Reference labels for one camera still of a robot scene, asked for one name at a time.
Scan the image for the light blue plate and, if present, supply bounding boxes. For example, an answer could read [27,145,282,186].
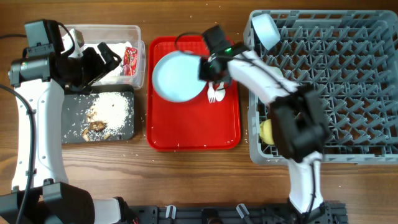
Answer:
[152,51,206,103]

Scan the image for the pile of white rice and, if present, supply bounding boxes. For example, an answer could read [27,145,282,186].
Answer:
[86,92,129,134]

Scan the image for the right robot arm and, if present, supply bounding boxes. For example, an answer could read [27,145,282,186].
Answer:
[198,26,330,223]

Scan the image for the white plastic spoon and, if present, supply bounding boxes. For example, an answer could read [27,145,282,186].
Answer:
[215,82,226,102]

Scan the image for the left black cable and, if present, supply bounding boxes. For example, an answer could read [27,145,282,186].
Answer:
[0,32,38,224]

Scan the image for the red snack wrapper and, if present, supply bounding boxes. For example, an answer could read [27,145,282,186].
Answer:
[123,47,138,76]

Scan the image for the yellow plastic cup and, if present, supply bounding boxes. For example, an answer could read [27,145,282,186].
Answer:
[259,119,275,146]

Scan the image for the grey dishwasher rack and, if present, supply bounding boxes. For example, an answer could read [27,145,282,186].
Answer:
[244,9,397,165]

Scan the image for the white napkin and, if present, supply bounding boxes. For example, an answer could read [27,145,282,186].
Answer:
[82,42,133,78]

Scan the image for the red serving tray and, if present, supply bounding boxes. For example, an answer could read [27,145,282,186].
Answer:
[146,36,241,151]

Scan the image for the brown food scraps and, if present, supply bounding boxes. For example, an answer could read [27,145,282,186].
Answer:
[81,106,111,142]

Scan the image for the mint green bowl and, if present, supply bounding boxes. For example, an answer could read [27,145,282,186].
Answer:
[269,67,284,78]

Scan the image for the black plastic tray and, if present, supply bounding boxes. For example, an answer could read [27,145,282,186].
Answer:
[62,84,134,144]

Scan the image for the blue bowl with food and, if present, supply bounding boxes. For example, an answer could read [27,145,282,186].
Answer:
[252,14,280,50]

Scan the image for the white plastic fork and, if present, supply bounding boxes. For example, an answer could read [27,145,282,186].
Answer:
[207,82,216,103]

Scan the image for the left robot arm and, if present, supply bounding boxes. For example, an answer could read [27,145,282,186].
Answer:
[1,19,129,223]

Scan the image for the clear plastic bin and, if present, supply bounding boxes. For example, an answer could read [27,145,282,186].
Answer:
[66,24,146,89]

